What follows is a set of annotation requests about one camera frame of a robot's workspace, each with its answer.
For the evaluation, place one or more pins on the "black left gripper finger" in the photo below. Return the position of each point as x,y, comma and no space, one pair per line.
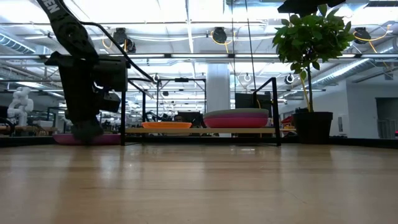
94,130
81,132

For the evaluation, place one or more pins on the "orange transparent plate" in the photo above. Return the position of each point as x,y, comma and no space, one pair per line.
166,125

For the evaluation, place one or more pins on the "pale teal plate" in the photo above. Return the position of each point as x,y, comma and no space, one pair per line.
236,110

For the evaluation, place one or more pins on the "magenta plate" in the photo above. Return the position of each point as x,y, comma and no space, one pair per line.
236,123

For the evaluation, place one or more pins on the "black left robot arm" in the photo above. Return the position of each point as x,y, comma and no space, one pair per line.
71,31

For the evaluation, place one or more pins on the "black-framed wooden shelf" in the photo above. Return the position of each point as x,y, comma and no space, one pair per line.
202,130

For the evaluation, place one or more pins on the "green plant in black pot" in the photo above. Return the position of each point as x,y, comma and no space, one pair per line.
311,37

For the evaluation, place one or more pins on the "white humanoid robot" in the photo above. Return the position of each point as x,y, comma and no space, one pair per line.
20,105

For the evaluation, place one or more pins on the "black background box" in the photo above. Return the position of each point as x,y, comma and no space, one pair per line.
194,118

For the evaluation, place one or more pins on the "black monitor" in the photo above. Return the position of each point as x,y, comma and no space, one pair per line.
245,101

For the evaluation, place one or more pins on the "white column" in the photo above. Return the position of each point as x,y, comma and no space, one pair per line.
218,90

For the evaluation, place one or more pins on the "black background station frame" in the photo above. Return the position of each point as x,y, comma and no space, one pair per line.
182,80

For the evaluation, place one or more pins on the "black metal table frame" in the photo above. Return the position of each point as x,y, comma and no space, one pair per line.
373,142

